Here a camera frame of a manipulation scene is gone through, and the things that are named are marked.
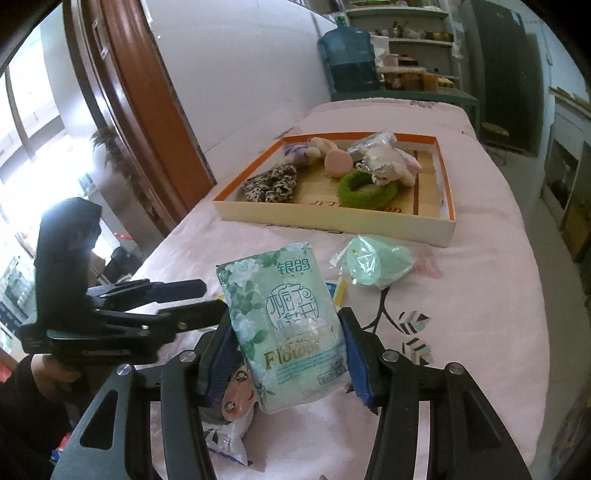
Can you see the dark tall cabinet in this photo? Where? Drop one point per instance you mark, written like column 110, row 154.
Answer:
column 503, row 69

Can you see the white cabinet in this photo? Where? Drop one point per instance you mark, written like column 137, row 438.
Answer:
column 568, row 166

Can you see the person's left forearm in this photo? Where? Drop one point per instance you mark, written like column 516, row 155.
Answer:
column 23, row 424

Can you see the dried plant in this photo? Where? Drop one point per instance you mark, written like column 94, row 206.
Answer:
column 111, row 152

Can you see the mint green face mask packet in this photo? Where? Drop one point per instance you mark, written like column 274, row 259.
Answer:
column 378, row 263

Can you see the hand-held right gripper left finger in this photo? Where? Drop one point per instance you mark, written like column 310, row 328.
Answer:
column 219, row 369

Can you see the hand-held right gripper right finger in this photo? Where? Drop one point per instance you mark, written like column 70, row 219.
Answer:
column 358, row 364

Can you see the green wooden bed frame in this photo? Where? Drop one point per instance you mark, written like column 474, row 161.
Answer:
column 415, row 97

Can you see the pink round puff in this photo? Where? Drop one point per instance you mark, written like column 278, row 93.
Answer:
column 338, row 162

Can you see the beige plush toy purple clothing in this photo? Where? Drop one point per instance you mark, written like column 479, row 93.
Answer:
column 309, row 152

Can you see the leopard print scrunchie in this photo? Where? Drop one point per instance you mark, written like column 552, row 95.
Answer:
column 272, row 184

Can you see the silver foil packet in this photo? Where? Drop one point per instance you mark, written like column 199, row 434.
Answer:
column 374, row 145

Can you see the beige plush rabbit pink cap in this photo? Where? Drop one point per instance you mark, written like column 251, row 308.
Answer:
column 385, row 161

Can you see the green floral tissue pack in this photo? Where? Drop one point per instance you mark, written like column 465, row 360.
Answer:
column 286, row 332

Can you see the brown wooden door frame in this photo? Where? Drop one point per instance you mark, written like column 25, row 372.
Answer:
column 152, row 120

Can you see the cardboard box orange rim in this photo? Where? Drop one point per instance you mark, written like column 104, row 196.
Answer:
column 318, row 190

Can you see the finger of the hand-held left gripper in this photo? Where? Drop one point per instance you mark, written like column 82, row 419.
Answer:
column 194, row 316
column 161, row 290

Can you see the yellow packet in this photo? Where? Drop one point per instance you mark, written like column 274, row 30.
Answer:
column 339, row 293

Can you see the cartoon printed blue packet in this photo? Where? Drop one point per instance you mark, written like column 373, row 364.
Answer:
column 231, row 434

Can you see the blue water jug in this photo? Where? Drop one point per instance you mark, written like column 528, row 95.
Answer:
column 348, row 55

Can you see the person's left hand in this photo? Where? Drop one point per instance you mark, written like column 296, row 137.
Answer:
column 60, row 378

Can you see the green storage shelf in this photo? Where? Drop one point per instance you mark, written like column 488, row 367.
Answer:
column 415, row 50

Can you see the round stool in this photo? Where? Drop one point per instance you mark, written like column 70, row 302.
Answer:
column 494, row 129

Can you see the pink floral bed sheet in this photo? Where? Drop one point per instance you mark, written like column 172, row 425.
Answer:
column 461, row 277

